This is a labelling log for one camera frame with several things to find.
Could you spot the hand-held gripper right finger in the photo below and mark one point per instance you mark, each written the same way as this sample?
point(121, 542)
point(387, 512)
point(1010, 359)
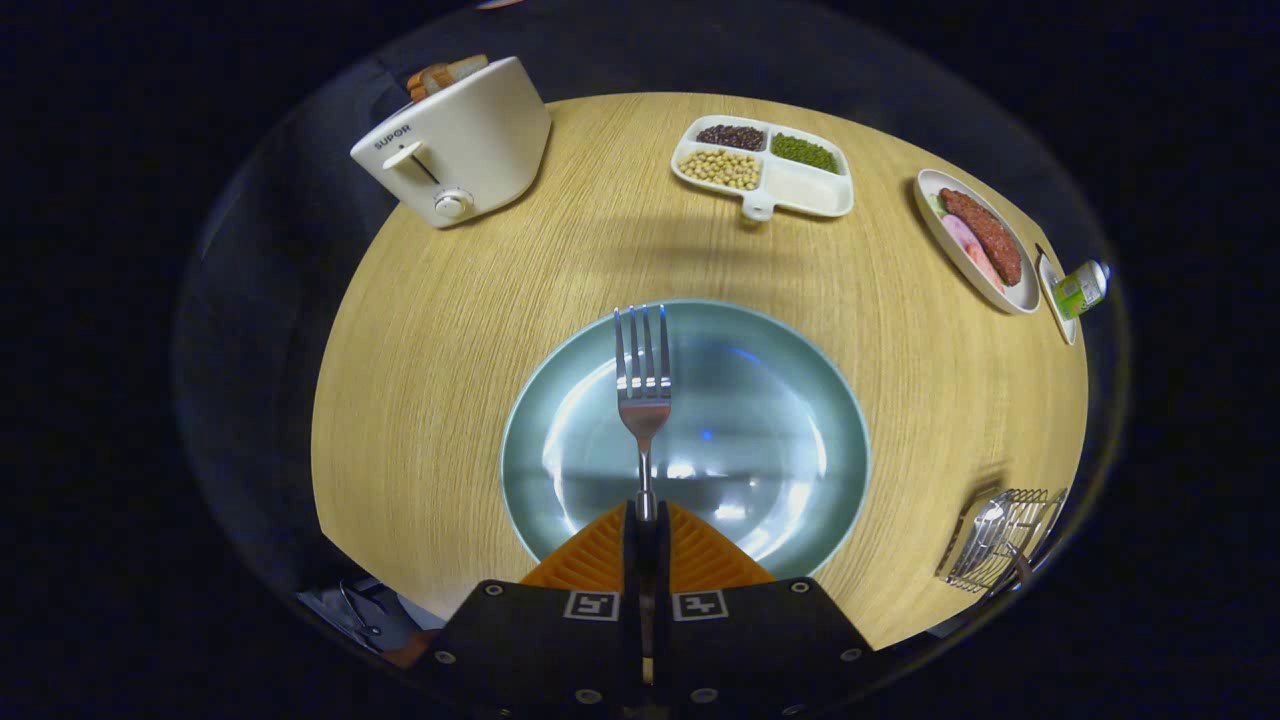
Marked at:
point(664, 560)

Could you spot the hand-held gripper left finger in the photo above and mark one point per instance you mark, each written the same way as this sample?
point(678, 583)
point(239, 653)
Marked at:
point(632, 560)

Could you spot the silver metal spoon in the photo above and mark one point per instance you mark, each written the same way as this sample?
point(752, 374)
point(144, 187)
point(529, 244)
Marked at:
point(985, 525)

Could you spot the light blue round plate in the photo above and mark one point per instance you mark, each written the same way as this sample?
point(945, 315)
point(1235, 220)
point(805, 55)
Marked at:
point(760, 420)

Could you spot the pile of yellow soybeans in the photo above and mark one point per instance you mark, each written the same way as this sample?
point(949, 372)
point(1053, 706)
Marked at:
point(720, 168)

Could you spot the white divided dish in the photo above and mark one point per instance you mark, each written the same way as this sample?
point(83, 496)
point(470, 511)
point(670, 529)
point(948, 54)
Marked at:
point(810, 190)

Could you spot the pile of dark red beans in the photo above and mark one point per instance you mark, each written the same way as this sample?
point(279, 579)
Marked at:
point(730, 137)

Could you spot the pile of green beans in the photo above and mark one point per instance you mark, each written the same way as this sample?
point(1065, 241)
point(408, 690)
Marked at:
point(805, 153)

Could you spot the pink ham slice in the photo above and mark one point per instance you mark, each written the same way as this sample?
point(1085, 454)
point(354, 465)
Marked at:
point(985, 268)
point(960, 233)

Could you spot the white oval dinner plate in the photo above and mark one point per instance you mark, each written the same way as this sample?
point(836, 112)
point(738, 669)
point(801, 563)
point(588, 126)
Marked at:
point(1022, 295)

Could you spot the cream white toaster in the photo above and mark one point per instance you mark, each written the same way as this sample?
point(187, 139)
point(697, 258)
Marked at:
point(470, 140)

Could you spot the brown meat steak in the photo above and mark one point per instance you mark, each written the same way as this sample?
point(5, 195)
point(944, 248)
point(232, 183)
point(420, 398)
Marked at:
point(985, 235)

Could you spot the small white coaster tray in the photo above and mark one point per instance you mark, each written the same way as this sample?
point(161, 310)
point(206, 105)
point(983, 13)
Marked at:
point(1060, 325)

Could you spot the green label metal bottle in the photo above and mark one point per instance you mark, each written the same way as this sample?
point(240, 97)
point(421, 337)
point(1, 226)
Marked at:
point(1078, 290)

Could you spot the toasted bread slice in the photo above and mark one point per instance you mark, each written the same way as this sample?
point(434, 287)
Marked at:
point(468, 68)
point(428, 80)

